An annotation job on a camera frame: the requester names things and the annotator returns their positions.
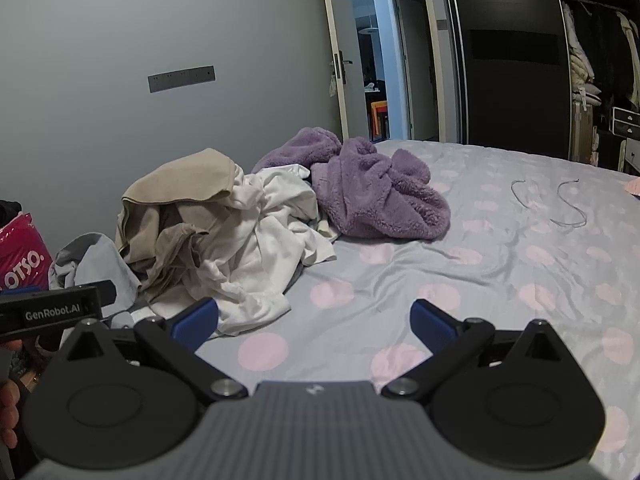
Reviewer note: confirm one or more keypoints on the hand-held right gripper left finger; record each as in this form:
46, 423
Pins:
195, 322

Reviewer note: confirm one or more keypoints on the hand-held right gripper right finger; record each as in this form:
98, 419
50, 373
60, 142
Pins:
430, 322

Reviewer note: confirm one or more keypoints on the grey garment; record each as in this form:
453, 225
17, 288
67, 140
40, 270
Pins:
95, 265

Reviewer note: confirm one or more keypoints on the hanging clothes in wardrobe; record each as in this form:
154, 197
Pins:
580, 65

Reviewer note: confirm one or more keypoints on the person's left hand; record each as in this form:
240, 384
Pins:
7, 415

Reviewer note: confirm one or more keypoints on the pink plastic bag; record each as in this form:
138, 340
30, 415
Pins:
22, 250

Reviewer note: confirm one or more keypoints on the white garment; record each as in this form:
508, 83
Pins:
250, 255

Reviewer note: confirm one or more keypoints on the purple fleece garment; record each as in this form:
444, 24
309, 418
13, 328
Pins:
370, 195

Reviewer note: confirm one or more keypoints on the beige garment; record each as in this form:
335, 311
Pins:
180, 180

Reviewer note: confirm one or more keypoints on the orange chair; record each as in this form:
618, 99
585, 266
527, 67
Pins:
378, 110

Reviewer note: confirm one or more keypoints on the black wardrobe sliding door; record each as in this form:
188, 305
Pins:
510, 95

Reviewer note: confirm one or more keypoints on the beige ribbed suitcase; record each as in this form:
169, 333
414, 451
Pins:
581, 132

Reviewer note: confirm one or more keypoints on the light pink garment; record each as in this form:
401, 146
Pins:
634, 187

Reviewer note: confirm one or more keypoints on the white nightstand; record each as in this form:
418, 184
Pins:
632, 157

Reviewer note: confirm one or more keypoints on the small clear drawer unit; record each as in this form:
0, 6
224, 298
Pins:
627, 120

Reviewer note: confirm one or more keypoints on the pendant lamp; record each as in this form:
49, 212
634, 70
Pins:
368, 30

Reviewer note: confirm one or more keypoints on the white door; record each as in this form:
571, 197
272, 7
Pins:
335, 20

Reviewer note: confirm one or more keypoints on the grey wall plate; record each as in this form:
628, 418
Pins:
180, 79

